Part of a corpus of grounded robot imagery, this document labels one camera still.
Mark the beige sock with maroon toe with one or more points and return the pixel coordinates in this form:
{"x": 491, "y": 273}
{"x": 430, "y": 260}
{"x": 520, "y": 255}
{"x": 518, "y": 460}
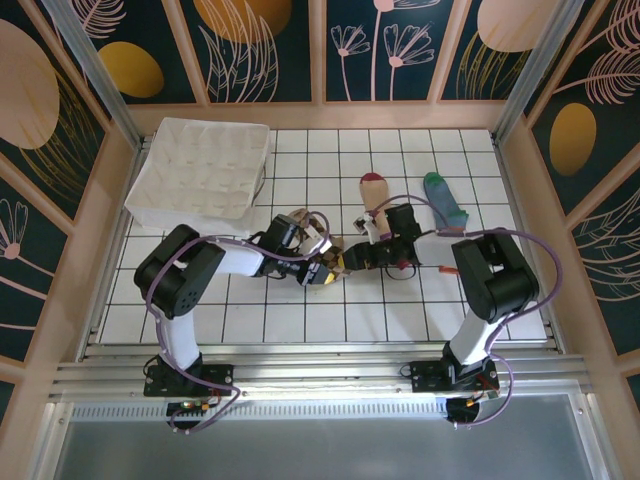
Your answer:
{"x": 375, "y": 195}

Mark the black electronics box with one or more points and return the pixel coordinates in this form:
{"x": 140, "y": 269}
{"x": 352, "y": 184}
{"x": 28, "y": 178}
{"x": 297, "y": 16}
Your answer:
{"x": 462, "y": 410}
{"x": 192, "y": 407}

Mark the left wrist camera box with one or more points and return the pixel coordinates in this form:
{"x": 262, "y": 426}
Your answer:
{"x": 317, "y": 242}

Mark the aluminium corner post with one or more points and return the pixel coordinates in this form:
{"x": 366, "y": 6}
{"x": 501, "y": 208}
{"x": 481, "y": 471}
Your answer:
{"x": 542, "y": 67}
{"x": 95, "y": 70}

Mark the grey metal panel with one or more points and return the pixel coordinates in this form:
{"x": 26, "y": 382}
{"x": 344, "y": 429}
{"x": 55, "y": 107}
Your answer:
{"x": 320, "y": 450}

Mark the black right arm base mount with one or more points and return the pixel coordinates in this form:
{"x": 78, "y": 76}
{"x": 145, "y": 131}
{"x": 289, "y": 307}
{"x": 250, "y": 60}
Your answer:
{"x": 425, "y": 375}

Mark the aluminium frame rail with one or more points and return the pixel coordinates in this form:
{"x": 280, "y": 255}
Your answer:
{"x": 320, "y": 377}

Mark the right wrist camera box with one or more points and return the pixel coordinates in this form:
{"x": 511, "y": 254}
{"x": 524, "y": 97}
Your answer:
{"x": 367, "y": 227}

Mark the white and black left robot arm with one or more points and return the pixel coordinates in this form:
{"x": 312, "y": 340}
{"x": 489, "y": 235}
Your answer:
{"x": 175, "y": 270}

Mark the white divided organizer box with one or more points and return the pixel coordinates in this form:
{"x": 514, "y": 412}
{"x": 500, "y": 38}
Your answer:
{"x": 200, "y": 170}

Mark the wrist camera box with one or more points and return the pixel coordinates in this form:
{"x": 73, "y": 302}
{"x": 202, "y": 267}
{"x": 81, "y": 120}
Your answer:
{"x": 367, "y": 227}
{"x": 317, "y": 242}

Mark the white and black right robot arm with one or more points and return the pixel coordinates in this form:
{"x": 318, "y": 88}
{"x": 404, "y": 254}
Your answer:
{"x": 500, "y": 280}

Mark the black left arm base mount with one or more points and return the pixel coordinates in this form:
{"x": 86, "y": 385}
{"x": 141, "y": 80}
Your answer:
{"x": 215, "y": 375}

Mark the perforated metal strip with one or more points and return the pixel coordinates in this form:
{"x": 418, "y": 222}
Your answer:
{"x": 320, "y": 412}

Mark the grey sock with green toe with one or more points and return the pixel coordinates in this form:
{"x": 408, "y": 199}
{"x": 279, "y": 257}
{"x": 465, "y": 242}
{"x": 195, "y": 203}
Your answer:
{"x": 442, "y": 197}

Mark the brown argyle sock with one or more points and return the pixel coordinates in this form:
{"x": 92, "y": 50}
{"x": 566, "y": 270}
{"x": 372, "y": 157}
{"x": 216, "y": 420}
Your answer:
{"x": 335, "y": 250}

